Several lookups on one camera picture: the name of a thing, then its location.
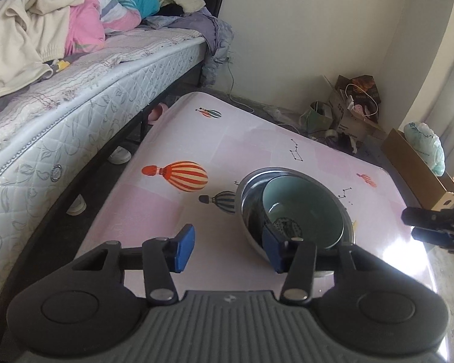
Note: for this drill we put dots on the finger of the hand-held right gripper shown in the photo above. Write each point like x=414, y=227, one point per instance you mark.
x=431, y=235
x=427, y=217

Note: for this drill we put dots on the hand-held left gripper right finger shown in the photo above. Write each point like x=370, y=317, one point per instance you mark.
x=272, y=249

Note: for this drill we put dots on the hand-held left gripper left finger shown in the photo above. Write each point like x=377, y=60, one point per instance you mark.
x=183, y=247

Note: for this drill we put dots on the small steel bowl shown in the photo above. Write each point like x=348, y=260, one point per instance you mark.
x=249, y=211

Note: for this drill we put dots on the teal ceramic bowl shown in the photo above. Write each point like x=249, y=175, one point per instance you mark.
x=302, y=204

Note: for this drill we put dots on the long flat cardboard box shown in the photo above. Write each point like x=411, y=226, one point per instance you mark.
x=412, y=162

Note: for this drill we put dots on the green plastic bag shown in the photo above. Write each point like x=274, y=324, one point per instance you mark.
x=427, y=147

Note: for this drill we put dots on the white shoe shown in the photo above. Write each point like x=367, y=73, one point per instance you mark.
x=119, y=155
x=77, y=206

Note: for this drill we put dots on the open cardboard box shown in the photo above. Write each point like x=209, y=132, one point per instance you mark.
x=348, y=126

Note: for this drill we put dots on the pink slipper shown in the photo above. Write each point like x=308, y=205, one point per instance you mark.
x=157, y=113

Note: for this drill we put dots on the green paper bag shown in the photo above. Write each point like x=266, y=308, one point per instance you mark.
x=317, y=119

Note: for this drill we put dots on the dark brown bag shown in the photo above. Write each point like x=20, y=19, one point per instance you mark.
x=363, y=85

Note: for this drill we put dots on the cream curtain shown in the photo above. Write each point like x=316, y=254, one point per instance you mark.
x=446, y=64

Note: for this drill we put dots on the white charger plug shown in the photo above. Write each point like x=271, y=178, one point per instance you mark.
x=231, y=58

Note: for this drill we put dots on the purple grey blanket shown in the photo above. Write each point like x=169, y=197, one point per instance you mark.
x=212, y=34

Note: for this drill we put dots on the black cloth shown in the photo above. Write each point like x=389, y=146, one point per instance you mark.
x=172, y=10

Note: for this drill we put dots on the pile of clothes and bedding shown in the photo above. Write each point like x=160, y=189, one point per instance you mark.
x=83, y=26

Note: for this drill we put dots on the cream pillow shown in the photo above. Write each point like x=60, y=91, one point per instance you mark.
x=185, y=0

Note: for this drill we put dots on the cream garment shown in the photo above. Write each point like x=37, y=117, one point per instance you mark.
x=22, y=26

